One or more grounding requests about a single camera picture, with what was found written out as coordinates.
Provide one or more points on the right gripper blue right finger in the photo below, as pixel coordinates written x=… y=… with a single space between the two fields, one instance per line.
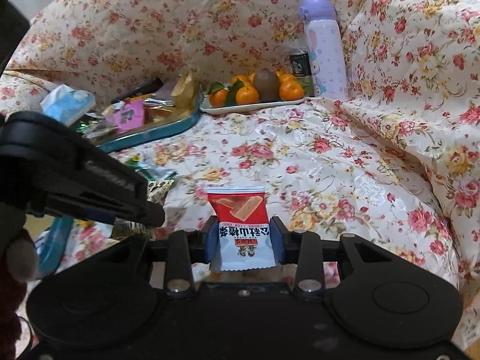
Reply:
x=305 y=250

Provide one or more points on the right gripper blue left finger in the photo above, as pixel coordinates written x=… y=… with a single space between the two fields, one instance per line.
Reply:
x=186 y=249

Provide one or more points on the red white wafer snack packet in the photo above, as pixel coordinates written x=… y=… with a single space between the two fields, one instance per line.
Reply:
x=244 y=236

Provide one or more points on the white green snack bag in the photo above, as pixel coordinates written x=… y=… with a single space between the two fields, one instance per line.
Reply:
x=148 y=169

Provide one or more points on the blue tin tray with snacks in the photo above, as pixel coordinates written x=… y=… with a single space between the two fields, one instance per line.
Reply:
x=172 y=126

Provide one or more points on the patterned gold black snack packet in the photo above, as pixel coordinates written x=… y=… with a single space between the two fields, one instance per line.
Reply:
x=157 y=193

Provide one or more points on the blue tissue pack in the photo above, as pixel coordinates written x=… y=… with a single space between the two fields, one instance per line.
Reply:
x=66 y=104

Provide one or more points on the empty blue gold tin tray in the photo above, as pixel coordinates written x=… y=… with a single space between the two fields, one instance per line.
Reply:
x=51 y=245

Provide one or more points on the pink snack packet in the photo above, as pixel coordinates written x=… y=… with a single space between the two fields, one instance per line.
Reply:
x=127 y=116

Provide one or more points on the floral sofa cover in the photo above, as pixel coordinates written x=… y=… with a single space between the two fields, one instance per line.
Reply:
x=397 y=162

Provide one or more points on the white fruit plate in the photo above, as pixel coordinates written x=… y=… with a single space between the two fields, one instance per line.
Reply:
x=206 y=108

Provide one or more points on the front left mandarin orange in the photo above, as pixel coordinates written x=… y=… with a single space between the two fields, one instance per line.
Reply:
x=218 y=98

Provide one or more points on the mandarin orange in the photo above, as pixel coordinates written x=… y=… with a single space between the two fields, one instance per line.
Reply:
x=247 y=95
x=218 y=98
x=291 y=90

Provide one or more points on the beige paper snack bag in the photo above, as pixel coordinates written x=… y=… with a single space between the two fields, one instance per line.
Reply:
x=184 y=92

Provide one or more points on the front right mandarin orange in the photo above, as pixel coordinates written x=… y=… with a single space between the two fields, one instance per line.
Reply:
x=291 y=90

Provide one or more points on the front middle mandarin orange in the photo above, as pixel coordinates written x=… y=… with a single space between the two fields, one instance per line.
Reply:
x=247 y=95

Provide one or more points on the brown kiwi fruit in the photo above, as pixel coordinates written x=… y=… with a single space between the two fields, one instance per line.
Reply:
x=267 y=84

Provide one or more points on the purple bunny thermos bottle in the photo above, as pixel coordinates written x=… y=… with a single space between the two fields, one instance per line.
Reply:
x=325 y=49

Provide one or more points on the dark coffee can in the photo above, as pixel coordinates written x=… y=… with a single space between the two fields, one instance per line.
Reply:
x=300 y=68

